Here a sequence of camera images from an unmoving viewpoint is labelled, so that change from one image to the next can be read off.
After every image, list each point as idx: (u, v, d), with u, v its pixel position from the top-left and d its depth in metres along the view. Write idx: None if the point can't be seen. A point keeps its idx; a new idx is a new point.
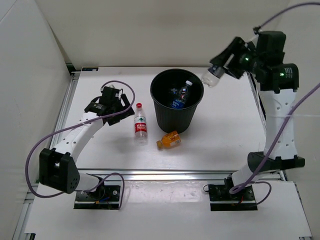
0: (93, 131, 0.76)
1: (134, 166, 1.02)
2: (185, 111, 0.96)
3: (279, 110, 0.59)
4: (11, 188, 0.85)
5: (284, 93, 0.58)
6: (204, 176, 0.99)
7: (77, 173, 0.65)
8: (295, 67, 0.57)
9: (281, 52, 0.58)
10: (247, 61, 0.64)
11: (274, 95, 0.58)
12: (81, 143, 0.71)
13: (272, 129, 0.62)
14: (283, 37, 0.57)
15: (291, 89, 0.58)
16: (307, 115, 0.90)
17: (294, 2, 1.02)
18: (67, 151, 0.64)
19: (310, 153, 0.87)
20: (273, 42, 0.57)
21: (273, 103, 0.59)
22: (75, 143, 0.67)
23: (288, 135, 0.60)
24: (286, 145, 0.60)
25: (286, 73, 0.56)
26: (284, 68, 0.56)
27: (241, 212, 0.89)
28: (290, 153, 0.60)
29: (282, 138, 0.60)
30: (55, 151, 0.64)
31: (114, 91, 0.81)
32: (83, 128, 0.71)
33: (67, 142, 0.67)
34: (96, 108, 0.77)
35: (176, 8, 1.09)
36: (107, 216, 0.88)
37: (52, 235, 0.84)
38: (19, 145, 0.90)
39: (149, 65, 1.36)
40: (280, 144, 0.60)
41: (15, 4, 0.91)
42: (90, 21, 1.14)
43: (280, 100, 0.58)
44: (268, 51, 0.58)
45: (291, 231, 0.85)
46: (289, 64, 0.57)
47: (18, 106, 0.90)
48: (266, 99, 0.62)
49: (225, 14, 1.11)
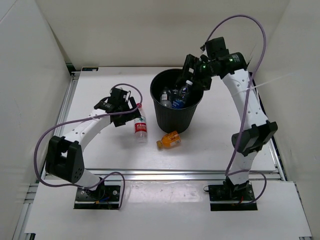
0: (99, 127, 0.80)
1: (134, 166, 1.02)
2: (185, 111, 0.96)
3: (240, 87, 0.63)
4: (11, 188, 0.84)
5: (240, 73, 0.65)
6: (204, 176, 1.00)
7: (82, 163, 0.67)
8: (241, 53, 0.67)
9: (225, 50, 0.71)
10: (205, 68, 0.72)
11: (231, 76, 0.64)
12: (88, 136, 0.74)
13: (240, 105, 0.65)
14: (222, 40, 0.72)
15: (242, 69, 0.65)
16: (306, 116, 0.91)
17: (294, 3, 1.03)
18: (76, 140, 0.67)
19: (310, 153, 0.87)
20: (216, 44, 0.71)
21: (232, 83, 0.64)
22: (84, 134, 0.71)
23: (254, 105, 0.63)
24: (257, 113, 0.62)
25: (234, 58, 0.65)
26: (231, 55, 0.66)
27: (242, 211, 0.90)
28: (261, 119, 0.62)
29: (251, 108, 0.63)
30: (64, 139, 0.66)
31: (122, 92, 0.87)
32: (93, 121, 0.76)
33: (76, 132, 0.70)
34: (105, 106, 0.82)
35: (177, 9, 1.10)
36: (107, 217, 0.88)
37: (52, 235, 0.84)
38: (19, 145, 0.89)
39: (149, 65, 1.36)
40: (250, 113, 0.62)
41: (16, 4, 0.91)
42: (91, 21, 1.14)
43: (236, 78, 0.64)
44: (216, 51, 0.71)
45: (291, 231, 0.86)
46: (235, 54, 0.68)
47: (18, 105, 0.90)
48: (227, 85, 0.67)
49: (225, 15, 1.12)
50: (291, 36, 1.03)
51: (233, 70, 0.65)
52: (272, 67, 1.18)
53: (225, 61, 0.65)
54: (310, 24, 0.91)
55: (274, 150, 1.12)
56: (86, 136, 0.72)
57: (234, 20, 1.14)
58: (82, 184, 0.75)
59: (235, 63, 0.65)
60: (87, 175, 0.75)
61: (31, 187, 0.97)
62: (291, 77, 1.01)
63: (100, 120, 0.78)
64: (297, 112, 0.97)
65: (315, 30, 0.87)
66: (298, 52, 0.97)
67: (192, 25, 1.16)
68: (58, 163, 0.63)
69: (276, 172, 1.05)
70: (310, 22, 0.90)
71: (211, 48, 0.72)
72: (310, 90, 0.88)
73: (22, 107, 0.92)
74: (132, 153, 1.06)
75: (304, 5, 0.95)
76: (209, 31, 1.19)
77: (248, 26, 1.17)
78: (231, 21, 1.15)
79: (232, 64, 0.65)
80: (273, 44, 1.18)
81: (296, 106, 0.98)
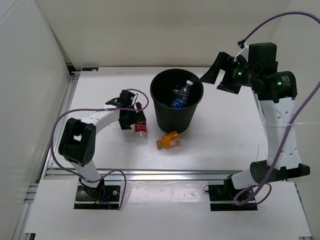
0: (108, 120, 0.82)
1: (134, 166, 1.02)
2: (186, 111, 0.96)
3: (280, 119, 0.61)
4: (11, 188, 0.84)
5: (284, 103, 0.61)
6: (204, 176, 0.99)
7: (93, 147, 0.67)
8: (293, 75, 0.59)
9: (274, 61, 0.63)
10: (241, 75, 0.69)
11: (274, 105, 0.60)
12: (100, 124, 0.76)
13: (275, 138, 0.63)
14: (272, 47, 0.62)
15: (289, 97, 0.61)
16: (306, 116, 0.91)
17: (294, 3, 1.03)
18: (92, 122, 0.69)
19: (310, 153, 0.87)
20: (264, 53, 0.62)
21: (273, 113, 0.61)
22: (97, 121, 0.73)
23: (292, 145, 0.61)
24: (291, 154, 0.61)
25: (283, 81, 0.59)
26: (280, 76, 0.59)
27: (242, 211, 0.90)
28: (295, 162, 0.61)
29: (286, 148, 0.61)
30: (81, 121, 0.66)
31: (130, 94, 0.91)
32: (105, 112, 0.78)
33: (91, 118, 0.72)
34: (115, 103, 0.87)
35: (177, 9, 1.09)
36: (107, 217, 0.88)
37: (53, 235, 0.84)
38: (19, 145, 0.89)
39: (149, 65, 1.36)
40: (284, 154, 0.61)
41: (16, 4, 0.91)
42: (91, 21, 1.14)
43: (280, 109, 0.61)
44: (262, 63, 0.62)
45: (292, 231, 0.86)
46: (286, 72, 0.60)
47: (18, 105, 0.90)
48: (265, 111, 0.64)
49: (225, 15, 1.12)
50: (291, 35, 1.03)
51: (278, 101, 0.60)
52: None
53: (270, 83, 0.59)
54: (310, 24, 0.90)
55: None
56: (99, 123, 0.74)
57: (234, 20, 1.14)
58: (85, 176, 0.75)
59: (281, 88, 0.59)
60: (92, 168, 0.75)
61: (32, 187, 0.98)
62: None
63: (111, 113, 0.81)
64: (297, 112, 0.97)
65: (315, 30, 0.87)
66: (299, 52, 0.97)
67: (192, 25, 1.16)
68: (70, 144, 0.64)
69: None
70: (311, 22, 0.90)
71: (258, 57, 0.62)
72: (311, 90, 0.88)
73: (22, 107, 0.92)
74: (132, 154, 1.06)
75: (304, 5, 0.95)
76: (209, 30, 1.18)
77: (248, 26, 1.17)
78: (231, 21, 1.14)
79: (278, 89, 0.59)
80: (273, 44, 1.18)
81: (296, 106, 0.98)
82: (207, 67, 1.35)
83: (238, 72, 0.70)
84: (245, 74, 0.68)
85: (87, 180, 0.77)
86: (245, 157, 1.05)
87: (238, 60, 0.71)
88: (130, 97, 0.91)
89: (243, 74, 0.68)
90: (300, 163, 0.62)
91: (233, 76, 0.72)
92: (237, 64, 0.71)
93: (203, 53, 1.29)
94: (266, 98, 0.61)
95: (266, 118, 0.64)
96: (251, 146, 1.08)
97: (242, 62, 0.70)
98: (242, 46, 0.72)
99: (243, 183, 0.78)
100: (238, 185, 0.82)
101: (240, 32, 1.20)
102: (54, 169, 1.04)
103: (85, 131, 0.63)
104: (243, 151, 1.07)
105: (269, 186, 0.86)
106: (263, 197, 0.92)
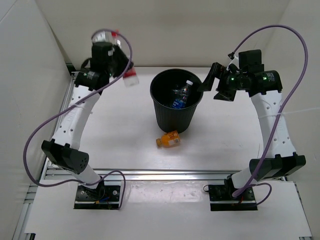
0: (89, 108, 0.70)
1: (134, 166, 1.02)
2: (185, 112, 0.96)
3: (269, 109, 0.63)
4: (11, 188, 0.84)
5: (272, 95, 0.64)
6: (204, 176, 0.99)
7: (85, 153, 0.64)
8: (277, 73, 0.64)
9: (260, 64, 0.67)
10: (234, 80, 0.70)
11: (261, 96, 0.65)
12: (80, 127, 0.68)
13: (266, 129, 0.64)
14: (259, 52, 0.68)
15: (276, 90, 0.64)
16: (306, 116, 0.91)
17: (293, 3, 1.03)
18: (67, 142, 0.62)
19: (310, 153, 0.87)
20: (252, 56, 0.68)
21: (262, 104, 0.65)
22: (73, 132, 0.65)
23: (282, 133, 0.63)
24: (283, 142, 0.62)
25: (269, 77, 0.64)
26: (266, 73, 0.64)
27: (242, 211, 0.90)
28: (288, 150, 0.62)
29: (278, 136, 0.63)
30: (55, 142, 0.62)
31: (104, 49, 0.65)
32: (77, 110, 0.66)
33: (64, 130, 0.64)
34: (87, 77, 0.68)
35: (177, 9, 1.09)
36: (107, 217, 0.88)
37: (53, 235, 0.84)
38: (19, 145, 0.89)
39: (149, 65, 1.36)
40: (276, 141, 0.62)
41: (16, 4, 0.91)
42: (91, 21, 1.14)
43: (268, 100, 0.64)
44: (250, 64, 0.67)
45: (292, 231, 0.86)
46: (271, 70, 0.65)
47: (18, 106, 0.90)
48: (256, 104, 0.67)
49: (225, 15, 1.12)
50: (291, 36, 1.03)
51: (265, 92, 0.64)
52: (273, 67, 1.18)
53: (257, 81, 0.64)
54: (310, 24, 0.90)
55: None
56: (77, 128, 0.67)
57: (234, 20, 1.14)
58: (83, 180, 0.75)
59: (266, 84, 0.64)
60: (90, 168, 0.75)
61: (32, 187, 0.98)
62: (291, 77, 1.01)
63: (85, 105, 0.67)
64: (297, 112, 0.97)
65: (315, 30, 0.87)
66: (299, 52, 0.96)
67: (192, 25, 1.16)
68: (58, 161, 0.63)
69: None
70: (310, 22, 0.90)
71: (246, 60, 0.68)
72: (311, 91, 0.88)
73: (21, 107, 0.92)
74: (132, 153, 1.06)
75: (304, 5, 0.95)
76: (209, 30, 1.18)
77: (248, 26, 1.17)
78: (231, 21, 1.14)
79: (264, 85, 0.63)
80: (273, 44, 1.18)
81: (296, 106, 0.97)
82: (206, 67, 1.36)
83: (230, 78, 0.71)
84: (236, 79, 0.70)
85: (85, 183, 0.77)
86: (244, 157, 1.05)
87: (229, 67, 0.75)
88: (105, 53, 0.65)
89: (236, 79, 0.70)
90: (294, 152, 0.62)
91: (226, 83, 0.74)
92: (229, 72, 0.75)
93: (203, 53, 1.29)
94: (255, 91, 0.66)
95: (258, 111, 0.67)
96: (251, 146, 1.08)
97: (234, 69, 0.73)
98: (232, 57, 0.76)
99: (242, 182, 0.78)
100: (237, 185, 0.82)
101: (240, 32, 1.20)
102: (54, 169, 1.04)
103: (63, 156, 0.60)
104: (243, 151, 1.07)
105: (269, 185, 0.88)
106: (263, 198, 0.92)
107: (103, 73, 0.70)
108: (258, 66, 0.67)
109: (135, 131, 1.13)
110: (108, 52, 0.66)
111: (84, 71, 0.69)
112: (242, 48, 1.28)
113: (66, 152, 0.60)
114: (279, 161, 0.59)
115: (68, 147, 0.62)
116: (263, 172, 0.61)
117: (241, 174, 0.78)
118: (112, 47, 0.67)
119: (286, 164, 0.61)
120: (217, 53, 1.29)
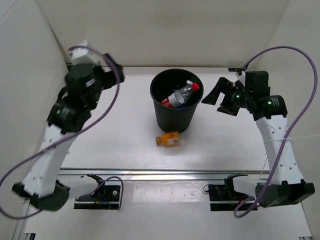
0: (65, 149, 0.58)
1: (133, 166, 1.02)
2: (185, 112, 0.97)
3: (275, 134, 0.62)
4: (11, 189, 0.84)
5: (277, 119, 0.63)
6: (203, 176, 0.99)
7: (63, 191, 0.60)
8: (283, 100, 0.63)
9: (266, 86, 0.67)
10: (239, 98, 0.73)
11: (266, 120, 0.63)
12: (54, 171, 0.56)
13: (271, 154, 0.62)
14: (266, 75, 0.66)
15: (281, 115, 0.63)
16: (306, 115, 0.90)
17: (293, 3, 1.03)
18: (35, 192, 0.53)
19: (310, 153, 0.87)
20: (259, 78, 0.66)
21: (267, 128, 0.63)
22: (43, 179, 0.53)
23: (289, 159, 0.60)
24: (290, 169, 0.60)
25: (273, 102, 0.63)
26: (271, 98, 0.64)
27: (241, 211, 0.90)
28: (296, 178, 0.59)
29: (284, 162, 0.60)
30: (24, 190, 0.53)
31: (83, 79, 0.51)
32: (49, 156, 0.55)
33: (33, 177, 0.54)
34: (59, 117, 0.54)
35: (177, 9, 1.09)
36: (107, 216, 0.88)
37: (53, 235, 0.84)
38: (19, 145, 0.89)
39: (149, 65, 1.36)
40: (282, 167, 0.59)
41: (16, 4, 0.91)
42: (90, 21, 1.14)
43: (273, 125, 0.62)
44: (256, 87, 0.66)
45: (290, 231, 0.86)
46: (276, 95, 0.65)
47: (18, 105, 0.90)
48: (260, 127, 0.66)
49: (225, 15, 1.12)
50: (291, 35, 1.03)
51: (270, 117, 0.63)
52: (273, 67, 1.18)
53: (261, 105, 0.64)
54: (310, 23, 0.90)
55: None
56: (51, 174, 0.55)
57: (233, 20, 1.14)
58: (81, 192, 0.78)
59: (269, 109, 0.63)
60: (82, 187, 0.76)
61: None
62: (291, 76, 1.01)
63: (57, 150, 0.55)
64: (296, 113, 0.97)
65: (315, 29, 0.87)
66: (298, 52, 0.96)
67: (192, 25, 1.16)
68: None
69: None
70: (310, 22, 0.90)
71: (252, 82, 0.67)
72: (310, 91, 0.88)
73: (21, 107, 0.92)
74: (132, 153, 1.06)
75: (304, 4, 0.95)
76: (209, 30, 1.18)
77: (248, 26, 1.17)
78: (230, 21, 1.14)
79: (269, 110, 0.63)
80: (273, 44, 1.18)
81: (295, 105, 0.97)
82: (206, 68, 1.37)
83: (236, 95, 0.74)
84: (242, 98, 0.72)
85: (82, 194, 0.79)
86: (244, 157, 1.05)
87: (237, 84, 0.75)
88: (84, 83, 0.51)
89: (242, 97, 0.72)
90: (302, 181, 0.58)
91: (231, 99, 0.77)
92: (235, 89, 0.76)
93: (203, 53, 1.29)
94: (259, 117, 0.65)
95: (263, 134, 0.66)
96: (251, 146, 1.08)
97: (240, 86, 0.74)
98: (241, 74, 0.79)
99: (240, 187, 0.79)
100: (236, 188, 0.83)
101: (240, 32, 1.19)
102: None
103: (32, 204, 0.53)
104: (243, 151, 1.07)
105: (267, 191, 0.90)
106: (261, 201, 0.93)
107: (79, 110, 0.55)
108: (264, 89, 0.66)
109: (135, 131, 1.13)
110: (87, 82, 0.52)
111: (58, 105, 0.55)
112: (242, 48, 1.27)
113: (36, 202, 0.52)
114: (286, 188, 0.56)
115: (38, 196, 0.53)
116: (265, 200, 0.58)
117: (244, 186, 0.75)
118: (91, 74, 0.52)
119: (294, 193, 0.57)
120: (216, 53, 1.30)
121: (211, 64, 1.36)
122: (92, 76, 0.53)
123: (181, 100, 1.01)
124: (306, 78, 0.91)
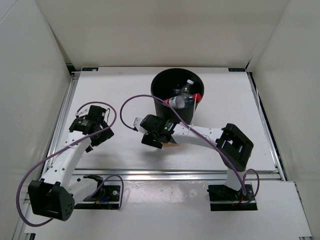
0: (81, 150, 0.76)
1: (132, 166, 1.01)
2: (184, 112, 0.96)
3: (185, 133, 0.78)
4: (12, 189, 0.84)
5: (179, 128, 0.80)
6: (204, 176, 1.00)
7: (71, 197, 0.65)
8: (151, 116, 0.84)
9: (154, 121, 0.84)
10: (166, 135, 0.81)
11: (177, 134, 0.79)
12: (71, 168, 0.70)
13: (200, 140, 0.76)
14: (148, 117, 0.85)
15: (178, 124, 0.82)
16: (306, 116, 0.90)
17: (292, 3, 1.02)
18: (57, 181, 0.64)
19: (310, 153, 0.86)
20: (150, 121, 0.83)
21: (180, 136, 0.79)
22: (64, 170, 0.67)
23: (204, 131, 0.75)
24: (210, 132, 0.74)
25: (168, 126, 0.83)
26: (166, 126, 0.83)
27: (242, 211, 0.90)
28: (220, 133, 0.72)
29: (205, 133, 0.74)
30: (44, 182, 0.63)
31: (101, 109, 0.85)
32: (71, 150, 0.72)
33: (55, 170, 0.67)
34: (81, 125, 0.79)
35: (176, 9, 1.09)
36: (108, 216, 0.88)
37: (54, 234, 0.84)
38: (19, 145, 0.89)
39: (149, 65, 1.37)
40: (208, 135, 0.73)
41: (16, 4, 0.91)
42: (90, 21, 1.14)
43: (178, 130, 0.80)
44: (153, 127, 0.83)
45: (290, 231, 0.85)
46: (159, 120, 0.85)
47: (18, 105, 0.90)
48: (181, 140, 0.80)
49: (225, 15, 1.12)
50: (291, 35, 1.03)
51: (173, 130, 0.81)
52: (273, 67, 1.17)
53: (169, 135, 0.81)
54: (310, 23, 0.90)
55: (275, 150, 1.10)
56: (69, 168, 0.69)
57: (233, 20, 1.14)
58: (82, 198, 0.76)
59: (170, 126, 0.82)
60: (83, 190, 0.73)
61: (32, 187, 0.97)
62: (291, 76, 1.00)
63: (78, 145, 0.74)
64: (296, 113, 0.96)
65: (315, 30, 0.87)
66: (299, 52, 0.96)
67: (192, 25, 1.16)
68: (43, 206, 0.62)
69: (276, 172, 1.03)
70: (310, 22, 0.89)
71: (148, 127, 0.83)
72: (310, 91, 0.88)
73: (21, 107, 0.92)
74: (131, 153, 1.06)
75: (304, 4, 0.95)
76: (209, 30, 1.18)
77: (248, 26, 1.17)
78: (230, 21, 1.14)
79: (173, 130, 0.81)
80: (272, 44, 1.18)
81: (295, 106, 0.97)
82: (206, 68, 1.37)
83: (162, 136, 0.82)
84: (169, 135, 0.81)
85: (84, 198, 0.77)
86: None
87: (143, 125, 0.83)
88: (101, 112, 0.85)
89: (165, 129, 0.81)
90: (222, 128, 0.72)
91: (162, 134, 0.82)
92: (151, 129, 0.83)
93: (203, 53, 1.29)
94: (173, 140, 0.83)
95: (187, 141, 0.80)
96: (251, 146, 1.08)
97: (148, 125, 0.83)
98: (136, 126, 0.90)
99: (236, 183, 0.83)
100: (237, 188, 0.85)
101: (239, 32, 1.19)
102: None
103: (52, 196, 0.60)
104: None
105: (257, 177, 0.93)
106: (256, 190, 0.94)
107: (97, 123, 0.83)
108: (156, 124, 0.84)
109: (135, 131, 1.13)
110: (102, 112, 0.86)
111: (79, 119, 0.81)
112: (242, 48, 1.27)
113: (55, 190, 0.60)
114: (222, 141, 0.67)
115: (59, 185, 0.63)
116: (235, 157, 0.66)
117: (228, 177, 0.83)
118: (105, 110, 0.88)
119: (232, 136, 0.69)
120: (216, 52, 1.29)
121: (211, 64, 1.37)
122: (104, 112, 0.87)
123: (181, 105, 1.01)
124: (306, 78, 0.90)
